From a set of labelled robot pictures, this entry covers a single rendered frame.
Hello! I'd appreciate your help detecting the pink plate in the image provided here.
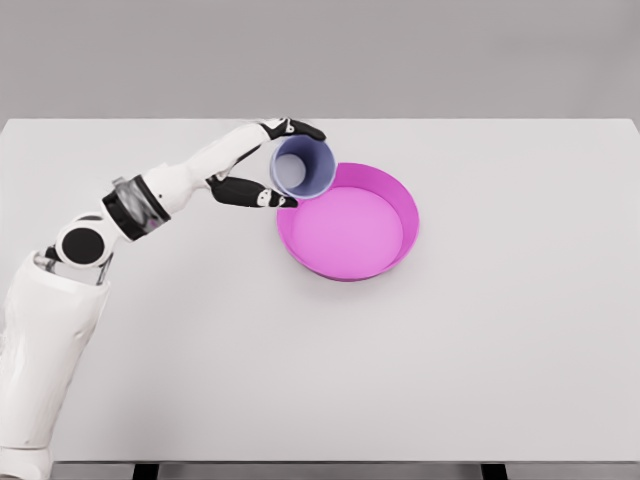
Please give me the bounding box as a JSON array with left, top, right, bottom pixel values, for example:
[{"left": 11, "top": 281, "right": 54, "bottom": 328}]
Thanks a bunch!
[{"left": 276, "top": 162, "right": 420, "bottom": 283}]

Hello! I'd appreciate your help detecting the lavender cup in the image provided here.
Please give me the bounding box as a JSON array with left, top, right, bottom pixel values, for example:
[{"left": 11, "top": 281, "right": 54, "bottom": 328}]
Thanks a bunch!
[{"left": 269, "top": 136, "right": 336, "bottom": 201}]

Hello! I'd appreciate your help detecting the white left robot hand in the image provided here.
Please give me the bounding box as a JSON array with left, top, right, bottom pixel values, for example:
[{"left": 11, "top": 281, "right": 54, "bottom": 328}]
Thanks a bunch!
[{"left": 186, "top": 117, "right": 327, "bottom": 210}]

